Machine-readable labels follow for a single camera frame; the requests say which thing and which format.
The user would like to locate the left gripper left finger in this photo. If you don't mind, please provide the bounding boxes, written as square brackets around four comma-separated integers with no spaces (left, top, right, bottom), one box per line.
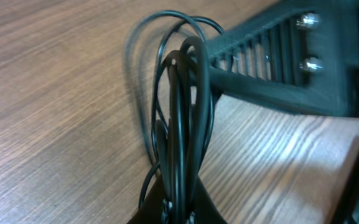
[127,177,170,224]

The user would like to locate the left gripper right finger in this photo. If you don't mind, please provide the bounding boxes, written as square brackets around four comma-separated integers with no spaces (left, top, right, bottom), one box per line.
[187,177,227,224]

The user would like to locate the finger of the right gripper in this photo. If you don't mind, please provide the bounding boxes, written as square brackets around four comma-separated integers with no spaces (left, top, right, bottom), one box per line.
[207,1,359,117]

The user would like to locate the thin black USB cable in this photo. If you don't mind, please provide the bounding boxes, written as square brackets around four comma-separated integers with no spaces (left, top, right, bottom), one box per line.
[124,10,226,209]

